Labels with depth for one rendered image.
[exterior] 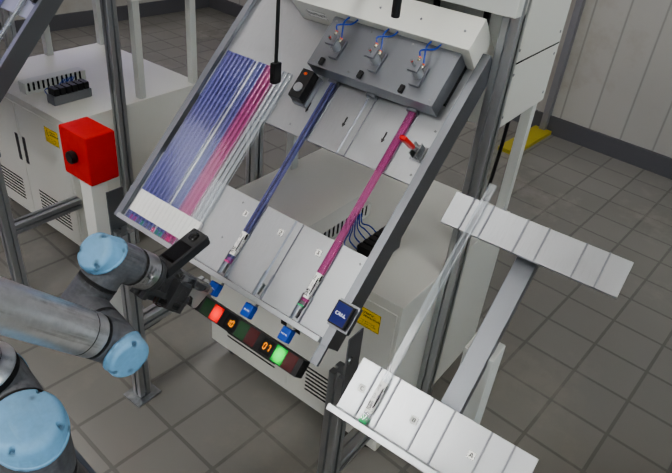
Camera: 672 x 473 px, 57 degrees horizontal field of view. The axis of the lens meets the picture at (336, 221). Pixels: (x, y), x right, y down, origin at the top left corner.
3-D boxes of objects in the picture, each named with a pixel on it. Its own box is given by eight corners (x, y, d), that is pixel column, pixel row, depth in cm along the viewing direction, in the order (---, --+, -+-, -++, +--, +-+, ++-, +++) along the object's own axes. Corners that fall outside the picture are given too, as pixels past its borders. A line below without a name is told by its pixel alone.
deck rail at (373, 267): (337, 351, 130) (326, 347, 124) (330, 347, 131) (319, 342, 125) (495, 70, 138) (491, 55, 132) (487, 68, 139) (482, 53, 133)
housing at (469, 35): (479, 85, 139) (468, 50, 127) (312, 32, 162) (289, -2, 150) (496, 56, 140) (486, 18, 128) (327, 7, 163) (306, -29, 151)
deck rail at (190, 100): (134, 224, 162) (118, 216, 156) (129, 221, 163) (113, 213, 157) (271, 3, 170) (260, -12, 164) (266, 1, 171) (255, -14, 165)
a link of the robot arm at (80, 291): (63, 347, 104) (102, 294, 104) (35, 312, 110) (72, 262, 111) (98, 356, 110) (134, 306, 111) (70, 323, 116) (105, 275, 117)
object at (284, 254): (328, 340, 128) (322, 337, 126) (130, 217, 160) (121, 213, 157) (373, 261, 131) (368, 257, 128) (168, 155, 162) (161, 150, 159)
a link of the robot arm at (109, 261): (64, 260, 109) (93, 220, 109) (107, 275, 118) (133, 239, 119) (88, 283, 105) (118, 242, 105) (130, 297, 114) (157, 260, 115)
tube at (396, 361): (366, 425, 109) (365, 424, 108) (360, 420, 110) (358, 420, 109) (496, 188, 119) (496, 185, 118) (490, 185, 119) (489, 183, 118)
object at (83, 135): (104, 355, 212) (73, 152, 170) (64, 322, 223) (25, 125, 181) (160, 320, 229) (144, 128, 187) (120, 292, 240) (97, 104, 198)
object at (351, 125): (416, 193, 135) (410, 184, 130) (209, 102, 166) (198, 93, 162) (487, 68, 138) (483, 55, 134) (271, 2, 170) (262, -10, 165)
